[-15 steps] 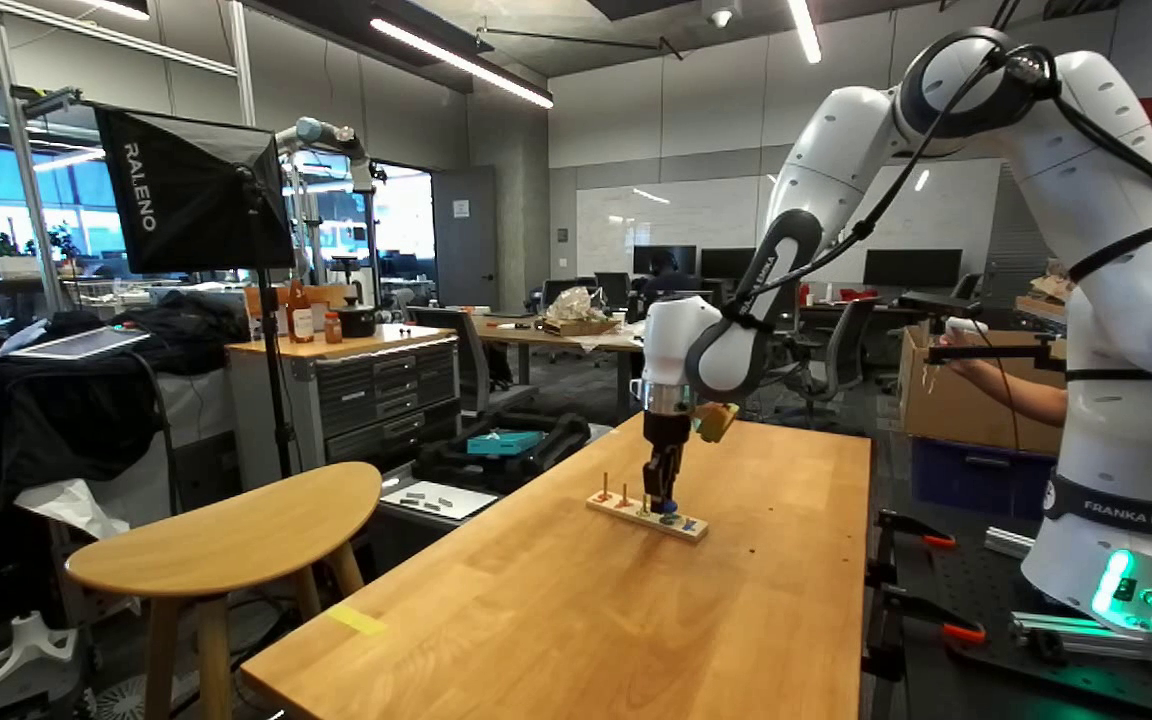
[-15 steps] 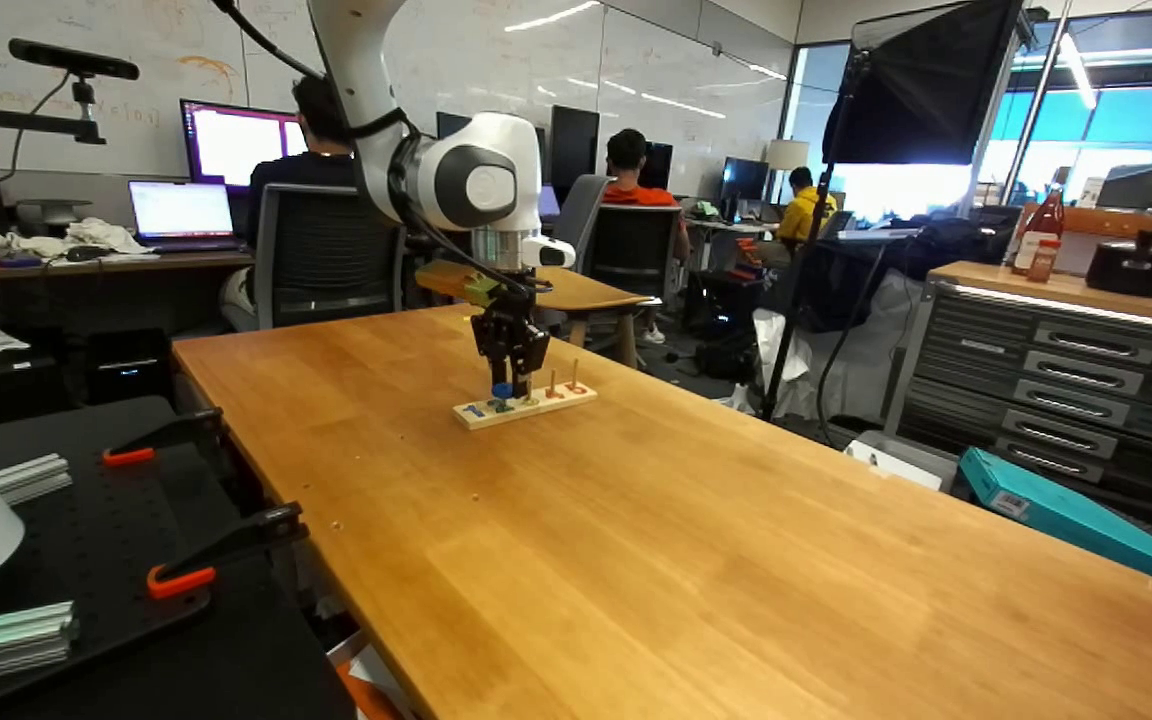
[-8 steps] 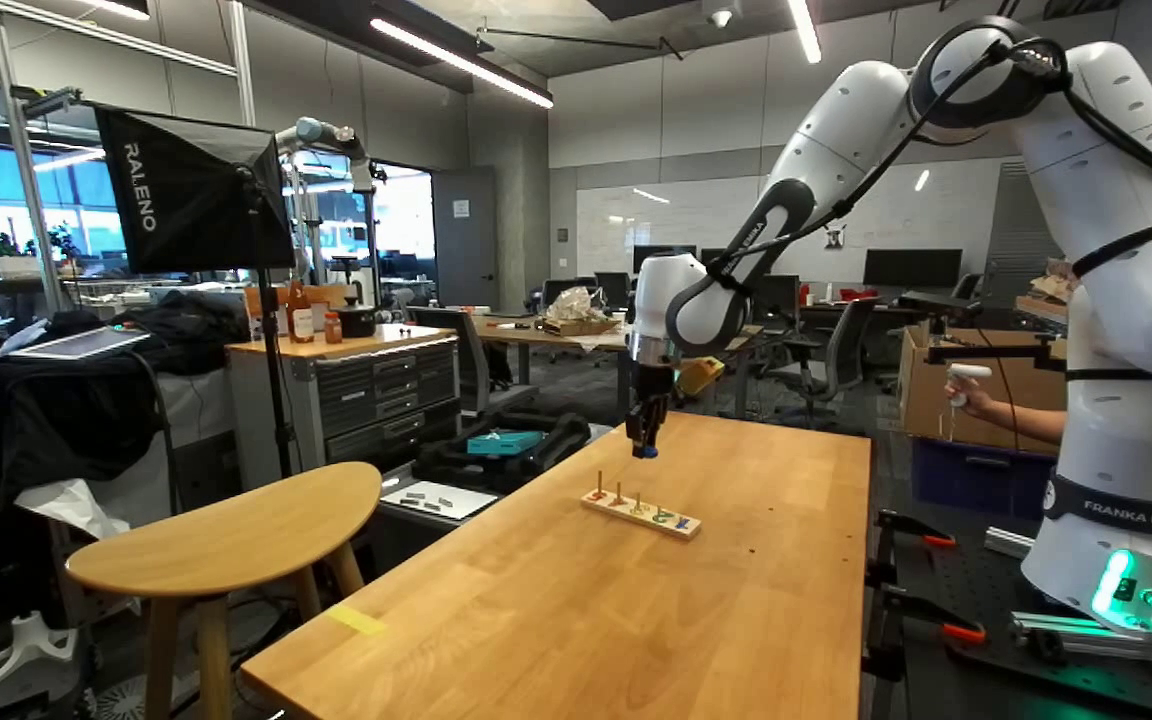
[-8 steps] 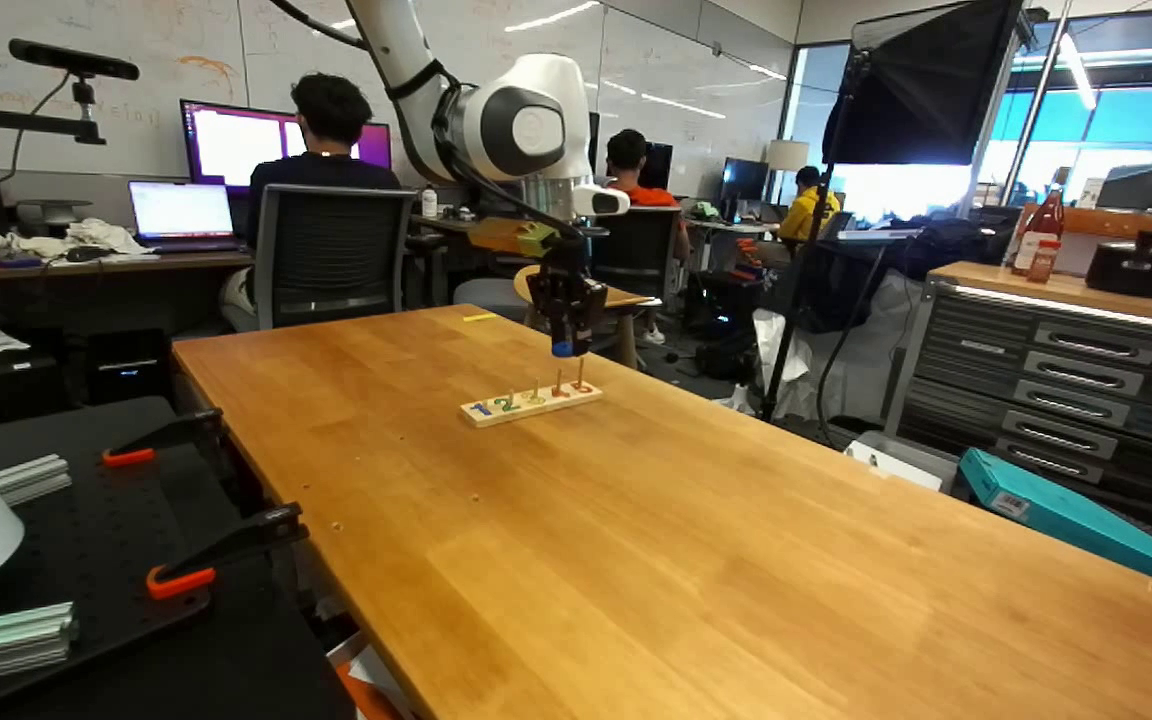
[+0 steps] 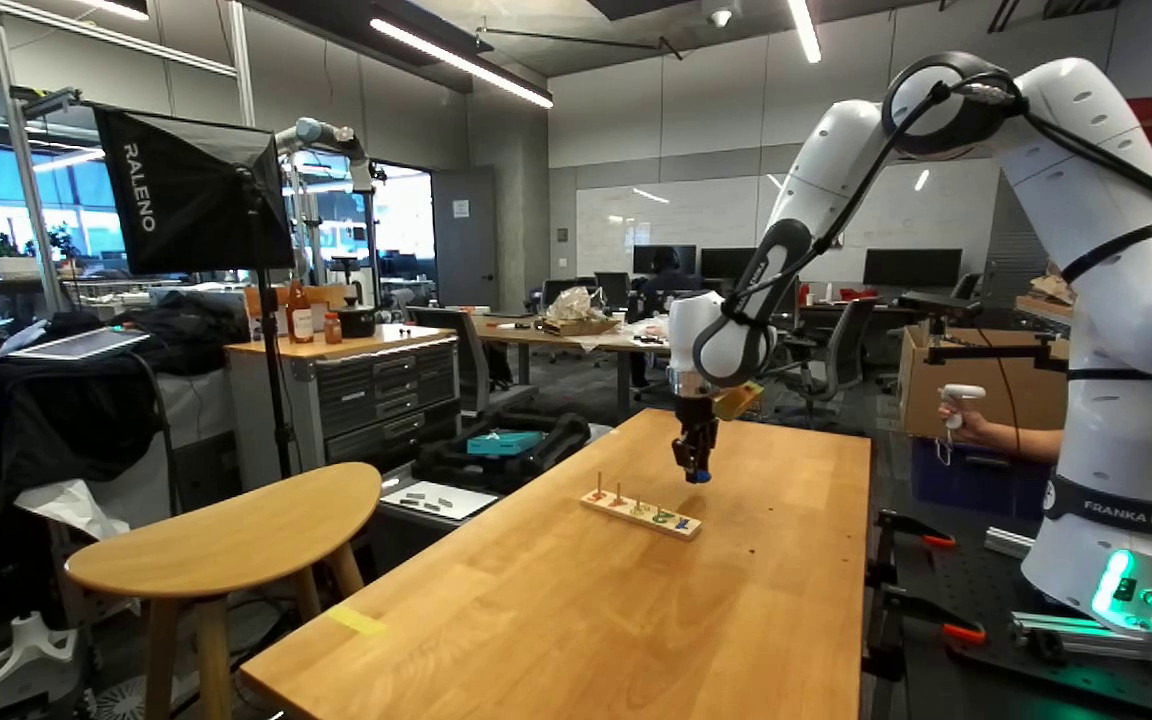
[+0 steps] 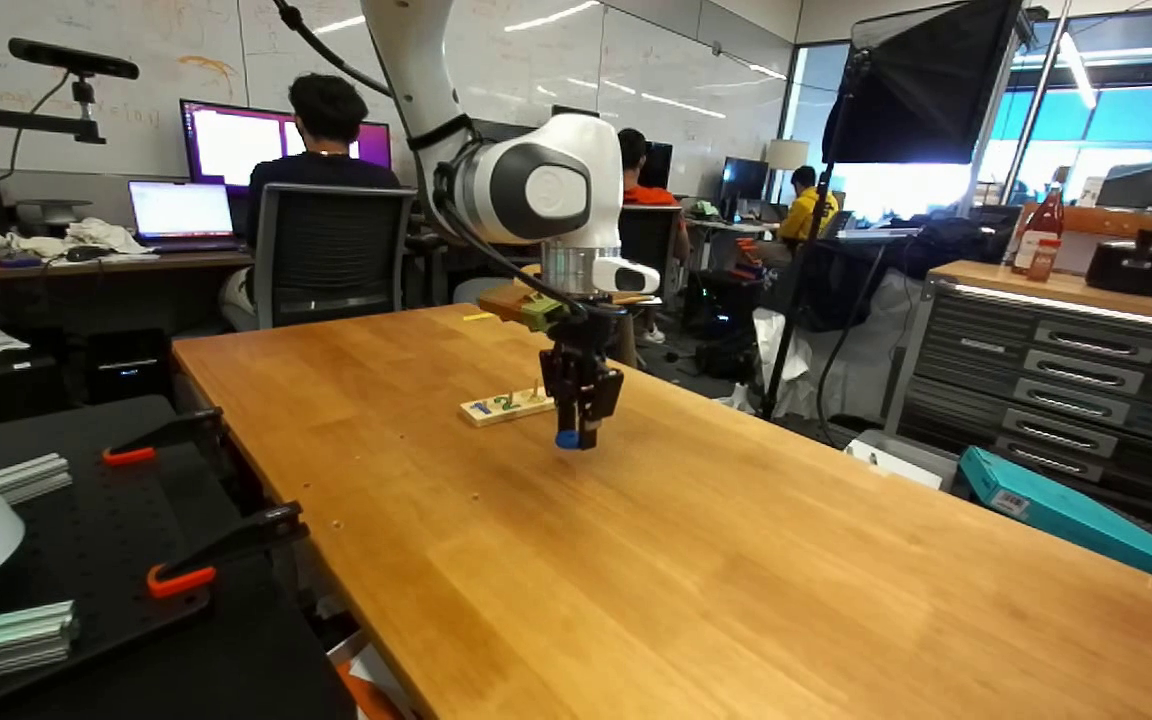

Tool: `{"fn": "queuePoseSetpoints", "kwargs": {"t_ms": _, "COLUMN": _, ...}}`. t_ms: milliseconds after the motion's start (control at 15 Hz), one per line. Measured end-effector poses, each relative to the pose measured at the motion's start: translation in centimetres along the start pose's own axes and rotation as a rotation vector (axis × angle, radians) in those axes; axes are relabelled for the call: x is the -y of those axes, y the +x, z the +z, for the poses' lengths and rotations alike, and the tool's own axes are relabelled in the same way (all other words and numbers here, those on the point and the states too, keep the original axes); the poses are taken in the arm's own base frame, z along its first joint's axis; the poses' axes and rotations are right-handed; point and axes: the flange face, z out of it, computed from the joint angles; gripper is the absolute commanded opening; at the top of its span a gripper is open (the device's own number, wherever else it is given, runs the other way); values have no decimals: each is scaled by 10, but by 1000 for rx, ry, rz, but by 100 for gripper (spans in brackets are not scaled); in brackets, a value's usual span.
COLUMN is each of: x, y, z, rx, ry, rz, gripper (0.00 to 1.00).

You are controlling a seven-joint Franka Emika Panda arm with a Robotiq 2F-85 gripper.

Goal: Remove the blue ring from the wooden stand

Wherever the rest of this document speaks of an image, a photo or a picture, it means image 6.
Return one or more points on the black camera on mount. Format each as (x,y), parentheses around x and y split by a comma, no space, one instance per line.
(73,56)

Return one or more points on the purple computer monitor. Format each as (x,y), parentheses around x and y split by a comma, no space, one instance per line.
(225,141)

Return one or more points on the seated person dark shirt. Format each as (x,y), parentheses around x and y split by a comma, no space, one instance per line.
(329,118)

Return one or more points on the orange handled clamp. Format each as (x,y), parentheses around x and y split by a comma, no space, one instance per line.
(203,565)
(180,429)

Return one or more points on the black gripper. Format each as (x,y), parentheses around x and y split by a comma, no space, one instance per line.
(577,369)

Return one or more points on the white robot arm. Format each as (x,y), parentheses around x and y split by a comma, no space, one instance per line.
(542,206)

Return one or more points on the black softbox light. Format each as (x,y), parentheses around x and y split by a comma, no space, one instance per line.
(917,80)

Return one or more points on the black office chair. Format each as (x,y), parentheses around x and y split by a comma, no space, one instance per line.
(329,251)

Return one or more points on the open laptop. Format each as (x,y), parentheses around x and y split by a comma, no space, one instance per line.
(180,217)

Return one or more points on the grey drawer cabinet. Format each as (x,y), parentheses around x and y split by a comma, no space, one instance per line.
(1050,374)

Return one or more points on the teal case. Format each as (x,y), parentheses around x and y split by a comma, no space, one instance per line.
(1058,510)

